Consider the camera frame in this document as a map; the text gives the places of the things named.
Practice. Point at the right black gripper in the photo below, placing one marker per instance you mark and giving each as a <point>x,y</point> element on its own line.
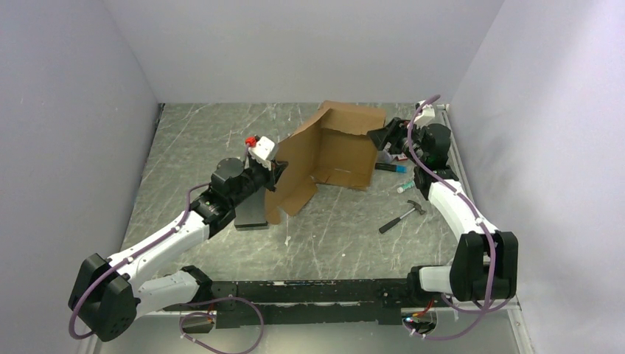
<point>382,136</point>

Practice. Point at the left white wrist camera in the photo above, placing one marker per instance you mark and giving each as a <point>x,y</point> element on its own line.
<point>262,150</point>

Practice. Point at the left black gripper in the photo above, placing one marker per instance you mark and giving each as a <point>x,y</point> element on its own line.
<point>273,175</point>

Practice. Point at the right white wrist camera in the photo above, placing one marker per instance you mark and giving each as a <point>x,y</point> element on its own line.
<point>426,115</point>

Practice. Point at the white green glue stick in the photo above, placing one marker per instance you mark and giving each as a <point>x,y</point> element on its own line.
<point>405,187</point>

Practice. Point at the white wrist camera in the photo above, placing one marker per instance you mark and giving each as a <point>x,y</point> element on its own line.
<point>262,150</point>
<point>426,115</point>

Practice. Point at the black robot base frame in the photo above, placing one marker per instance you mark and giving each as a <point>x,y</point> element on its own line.
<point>302,302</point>

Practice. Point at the brown cardboard box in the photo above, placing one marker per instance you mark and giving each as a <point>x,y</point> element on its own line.
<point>331,147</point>

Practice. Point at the black blue marker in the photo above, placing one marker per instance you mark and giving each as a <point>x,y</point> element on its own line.
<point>390,167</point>

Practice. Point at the black rectangular block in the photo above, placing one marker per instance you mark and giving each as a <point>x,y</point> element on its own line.
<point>250,214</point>

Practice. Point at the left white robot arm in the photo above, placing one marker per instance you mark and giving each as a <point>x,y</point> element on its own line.
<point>109,293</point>

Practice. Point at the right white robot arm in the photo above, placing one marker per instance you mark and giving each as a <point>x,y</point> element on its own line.
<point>484,267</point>

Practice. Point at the black handled claw hammer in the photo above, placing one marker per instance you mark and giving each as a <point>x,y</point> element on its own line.
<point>415,207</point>

